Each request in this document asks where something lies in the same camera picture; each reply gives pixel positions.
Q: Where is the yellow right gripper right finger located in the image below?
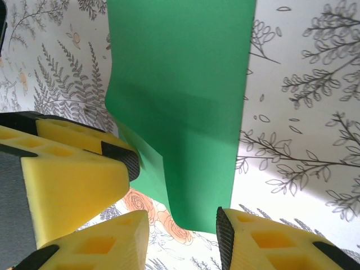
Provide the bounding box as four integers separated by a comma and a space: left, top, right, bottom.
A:
215, 206, 360, 270

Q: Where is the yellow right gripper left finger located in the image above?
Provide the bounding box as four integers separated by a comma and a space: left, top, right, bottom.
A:
11, 209, 149, 270

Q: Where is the green paper sheet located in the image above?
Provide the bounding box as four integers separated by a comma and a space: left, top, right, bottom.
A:
105, 0, 257, 236

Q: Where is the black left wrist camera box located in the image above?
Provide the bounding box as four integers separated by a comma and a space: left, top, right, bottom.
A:
0, 0, 8, 55

